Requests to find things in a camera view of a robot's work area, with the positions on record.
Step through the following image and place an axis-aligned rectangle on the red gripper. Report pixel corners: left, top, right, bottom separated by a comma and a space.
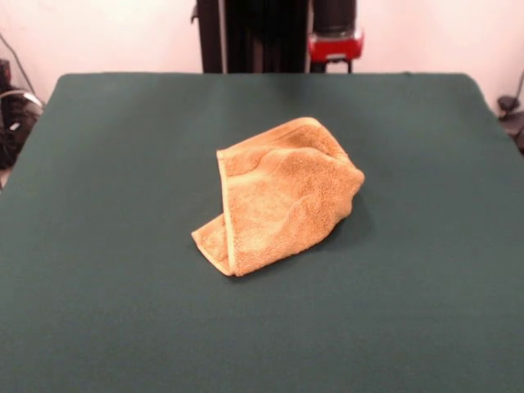
307, 27, 365, 75

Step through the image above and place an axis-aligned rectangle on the tan terry towel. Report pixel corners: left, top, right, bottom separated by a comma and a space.
191, 116, 366, 278

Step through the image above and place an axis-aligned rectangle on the black rounded floor base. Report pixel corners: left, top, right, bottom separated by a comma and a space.
497, 95, 524, 155
0, 84, 44, 169

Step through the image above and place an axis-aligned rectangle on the dark green table cloth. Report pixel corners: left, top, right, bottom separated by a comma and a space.
0, 71, 524, 393

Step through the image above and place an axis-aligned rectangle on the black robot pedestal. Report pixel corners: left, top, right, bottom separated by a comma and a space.
190, 0, 317, 75

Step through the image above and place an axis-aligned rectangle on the grey cable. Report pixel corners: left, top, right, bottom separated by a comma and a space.
0, 33, 45, 108

